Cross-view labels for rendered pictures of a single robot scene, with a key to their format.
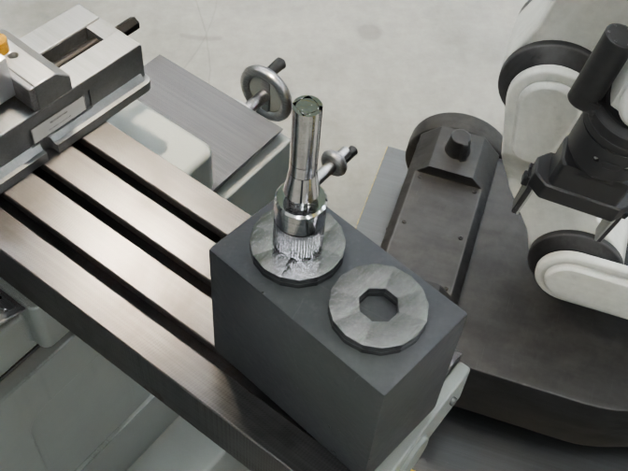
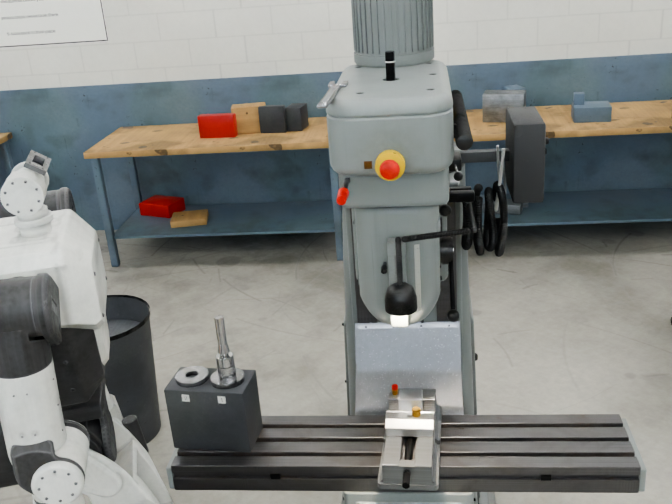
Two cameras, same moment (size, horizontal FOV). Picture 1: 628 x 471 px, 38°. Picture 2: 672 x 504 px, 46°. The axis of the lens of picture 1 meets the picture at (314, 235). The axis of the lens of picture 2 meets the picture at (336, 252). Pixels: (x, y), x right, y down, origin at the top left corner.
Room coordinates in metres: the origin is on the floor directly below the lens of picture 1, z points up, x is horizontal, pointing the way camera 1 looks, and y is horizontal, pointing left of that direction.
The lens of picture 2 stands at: (2.30, -0.50, 2.21)
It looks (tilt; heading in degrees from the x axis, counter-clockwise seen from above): 22 degrees down; 154
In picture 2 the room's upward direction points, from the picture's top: 4 degrees counter-clockwise
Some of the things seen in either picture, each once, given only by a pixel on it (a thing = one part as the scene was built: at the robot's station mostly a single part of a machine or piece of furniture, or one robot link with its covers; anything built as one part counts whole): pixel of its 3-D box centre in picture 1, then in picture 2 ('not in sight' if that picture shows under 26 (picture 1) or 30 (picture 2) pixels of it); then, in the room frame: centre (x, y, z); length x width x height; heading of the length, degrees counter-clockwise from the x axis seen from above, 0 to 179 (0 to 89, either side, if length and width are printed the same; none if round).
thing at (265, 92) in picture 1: (253, 104); not in sight; (1.20, 0.13, 0.63); 0.16 x 0.12 x 0.12; 147
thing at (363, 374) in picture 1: (330, 329); (214, 407); (0.49, -0.02, 1.03); 0.22 x 0.12 x 0.20; 51
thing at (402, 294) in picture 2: not in sight; (400, 296); (0.94, 0.31, 1.45); 0.07 x 0.07 x 0.06
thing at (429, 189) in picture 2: not in sight; (396, 165); (0.74, 0.43, 1.68); 0.34 x 0.24 x 0.10; 147
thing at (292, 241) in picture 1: (299, 222); (226, 367); (0.52, 0.01, 1.16); 0.05 x 0.05 x 0.06
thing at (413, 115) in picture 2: not in sight; (392, 113); (0.77, 0.41, 1.81); 0.47 x 0.26 x 0.16; 147
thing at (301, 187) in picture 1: (304, 153); (221, 336); (0.52, 0.01, 1.25); 0.03 x 0.03 x 0.11
